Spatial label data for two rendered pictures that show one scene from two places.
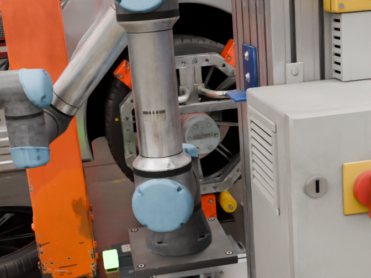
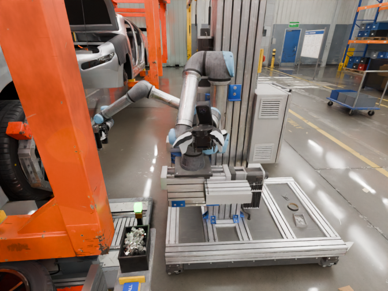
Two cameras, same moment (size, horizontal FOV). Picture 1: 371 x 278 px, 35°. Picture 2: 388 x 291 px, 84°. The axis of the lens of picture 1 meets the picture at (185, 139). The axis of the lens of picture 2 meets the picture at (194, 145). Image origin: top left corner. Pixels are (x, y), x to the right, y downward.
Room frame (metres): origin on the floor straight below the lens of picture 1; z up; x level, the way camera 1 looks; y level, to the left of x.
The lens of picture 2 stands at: (1.13, 1.17, 1.51)
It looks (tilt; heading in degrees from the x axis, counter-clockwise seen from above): 26 degrees down; 275
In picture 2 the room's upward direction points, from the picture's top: straight up
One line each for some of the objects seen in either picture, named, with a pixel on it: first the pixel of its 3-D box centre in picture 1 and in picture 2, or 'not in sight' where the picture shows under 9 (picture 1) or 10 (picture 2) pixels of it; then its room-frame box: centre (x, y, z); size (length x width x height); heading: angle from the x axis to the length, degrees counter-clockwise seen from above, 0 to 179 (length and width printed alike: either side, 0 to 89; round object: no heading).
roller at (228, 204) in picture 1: (222, 195); not in sight; (2.30, -0.13, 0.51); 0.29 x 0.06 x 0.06; 10
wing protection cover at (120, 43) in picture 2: not in sight; (118, 49); (2.88, -3.00, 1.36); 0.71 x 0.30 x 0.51; 100
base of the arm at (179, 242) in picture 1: (177, 220); (192, 157); (1.24, 0.03, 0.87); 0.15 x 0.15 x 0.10
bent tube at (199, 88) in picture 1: (222, 81); not in sight; (2.08, -0.15, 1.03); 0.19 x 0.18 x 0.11; 10
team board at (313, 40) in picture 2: not in sight; (309, 53); (-2.96, -9.28, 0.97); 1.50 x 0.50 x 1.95; 98
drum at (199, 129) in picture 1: (196, 130); not in sight; (2.11, -0.04, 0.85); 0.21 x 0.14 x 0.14; 10
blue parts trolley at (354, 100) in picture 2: not in sight; (354, 90); (-2.11, -4.11, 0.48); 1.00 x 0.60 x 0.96; 96
